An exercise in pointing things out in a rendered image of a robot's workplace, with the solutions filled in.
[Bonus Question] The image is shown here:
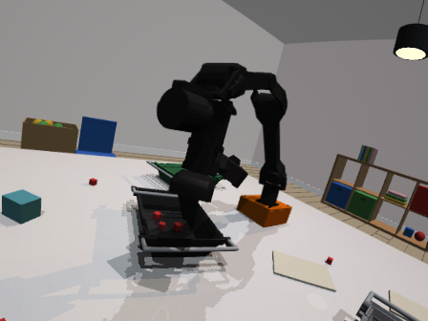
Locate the small red block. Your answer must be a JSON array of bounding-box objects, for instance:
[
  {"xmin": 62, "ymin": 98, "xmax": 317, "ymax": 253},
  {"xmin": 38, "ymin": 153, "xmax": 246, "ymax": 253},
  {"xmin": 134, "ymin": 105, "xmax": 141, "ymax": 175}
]
[
  {"xmin": 153, "ymin": 211, "xmax": 161, "ymax": 220},
  {"xmin": 173, "ymin": 223, "xmax": 183, "ymax": 231}
]

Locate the teal cube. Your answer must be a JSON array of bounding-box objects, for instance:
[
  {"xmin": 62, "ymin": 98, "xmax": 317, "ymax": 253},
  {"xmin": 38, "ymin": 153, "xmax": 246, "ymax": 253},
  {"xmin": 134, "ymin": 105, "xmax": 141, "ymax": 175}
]
[{"xmin": 2, "ymin": 189, "xmax": 42, "ymax": 225}]

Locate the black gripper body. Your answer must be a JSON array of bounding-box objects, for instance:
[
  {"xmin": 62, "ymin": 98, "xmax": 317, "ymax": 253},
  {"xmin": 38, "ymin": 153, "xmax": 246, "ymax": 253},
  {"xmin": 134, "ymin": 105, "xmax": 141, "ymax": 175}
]
[{"xmin": 169, "ymin": 133, "xmax": 224, "ymax": 203}]

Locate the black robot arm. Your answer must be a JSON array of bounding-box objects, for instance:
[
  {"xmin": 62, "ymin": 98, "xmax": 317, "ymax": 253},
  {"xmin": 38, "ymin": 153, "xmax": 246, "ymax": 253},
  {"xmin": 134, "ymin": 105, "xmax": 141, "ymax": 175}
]
[{"xmin": 157, "ymin": 63, "xmax": 288, "ymax": 207}]

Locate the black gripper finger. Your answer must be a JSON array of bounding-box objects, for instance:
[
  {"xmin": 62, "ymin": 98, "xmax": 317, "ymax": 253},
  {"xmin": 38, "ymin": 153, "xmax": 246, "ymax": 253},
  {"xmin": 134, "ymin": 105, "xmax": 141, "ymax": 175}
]
[{"xmin": 178, "ymin": 195, "xmax": 199, "ymax": 221}]

